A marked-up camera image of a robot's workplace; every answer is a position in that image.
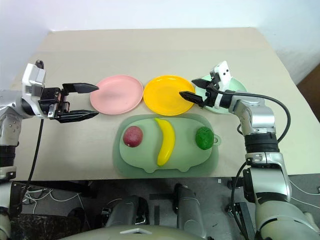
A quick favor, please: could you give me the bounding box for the pink plastic plate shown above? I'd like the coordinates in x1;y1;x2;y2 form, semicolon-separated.
89;74;144;116

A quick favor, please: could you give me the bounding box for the translucent dark green tray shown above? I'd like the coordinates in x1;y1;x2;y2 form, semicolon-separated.
112;113;221;179

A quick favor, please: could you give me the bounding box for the yellow banana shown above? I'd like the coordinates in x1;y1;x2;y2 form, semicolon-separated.
154;117;176;167

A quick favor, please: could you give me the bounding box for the red round fruit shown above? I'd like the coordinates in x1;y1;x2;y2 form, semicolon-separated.
123;125;144;148

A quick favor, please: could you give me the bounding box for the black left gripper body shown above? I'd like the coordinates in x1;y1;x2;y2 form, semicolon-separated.
37;86;71;121

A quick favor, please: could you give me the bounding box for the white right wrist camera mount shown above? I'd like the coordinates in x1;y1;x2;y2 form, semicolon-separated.
209;60;232;92

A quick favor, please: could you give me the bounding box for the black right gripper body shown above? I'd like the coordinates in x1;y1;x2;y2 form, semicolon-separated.
203;79;222;109

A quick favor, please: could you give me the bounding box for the black table frame leg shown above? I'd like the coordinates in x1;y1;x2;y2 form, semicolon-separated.
225;201;256;240

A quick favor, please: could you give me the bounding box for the light green divided board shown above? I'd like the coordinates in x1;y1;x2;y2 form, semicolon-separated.
119;116;222;174

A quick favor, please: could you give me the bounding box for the dark speckled rounded block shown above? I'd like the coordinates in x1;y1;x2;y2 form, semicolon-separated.
9;213;85;240

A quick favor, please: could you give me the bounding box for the pale green plastic plate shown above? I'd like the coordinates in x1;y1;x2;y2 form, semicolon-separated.
194;73;248;115

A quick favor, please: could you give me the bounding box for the yellow plastic plate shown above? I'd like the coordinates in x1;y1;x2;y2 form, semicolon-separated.
143;74;197;117

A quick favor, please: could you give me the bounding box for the grey robot torso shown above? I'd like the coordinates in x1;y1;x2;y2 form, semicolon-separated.
59;223;209;240

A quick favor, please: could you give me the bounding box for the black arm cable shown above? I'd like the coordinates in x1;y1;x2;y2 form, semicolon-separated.
219;90;292;216
8;116;45;221

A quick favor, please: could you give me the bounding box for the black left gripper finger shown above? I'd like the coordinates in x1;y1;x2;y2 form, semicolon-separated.
55;109;100;125
62;82;100;95

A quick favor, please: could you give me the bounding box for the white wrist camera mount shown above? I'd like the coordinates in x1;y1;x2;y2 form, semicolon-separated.
209;60;232;92
21;59;47;101

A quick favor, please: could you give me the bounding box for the green bumpy round fruit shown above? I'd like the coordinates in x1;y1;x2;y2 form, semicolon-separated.
195;126;215;151

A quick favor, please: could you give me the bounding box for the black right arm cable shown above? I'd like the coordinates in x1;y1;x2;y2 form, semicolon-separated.
219;90;292;216

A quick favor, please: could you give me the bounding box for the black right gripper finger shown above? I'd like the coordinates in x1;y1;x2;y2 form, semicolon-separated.
178;90;206;107
190;78;214;90

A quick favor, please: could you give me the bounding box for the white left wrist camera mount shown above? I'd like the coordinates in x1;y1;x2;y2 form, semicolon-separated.
21;59;47;101

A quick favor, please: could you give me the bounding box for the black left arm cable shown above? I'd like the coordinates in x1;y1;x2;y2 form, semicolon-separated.
8;116;45;221

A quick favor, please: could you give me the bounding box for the grey rounded robot leg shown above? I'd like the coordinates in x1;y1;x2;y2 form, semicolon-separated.
173;183;208;238
104;194;151;229

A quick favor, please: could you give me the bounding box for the white floor cable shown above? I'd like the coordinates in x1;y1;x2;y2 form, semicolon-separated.
289;179;320;196
23;188;82;205

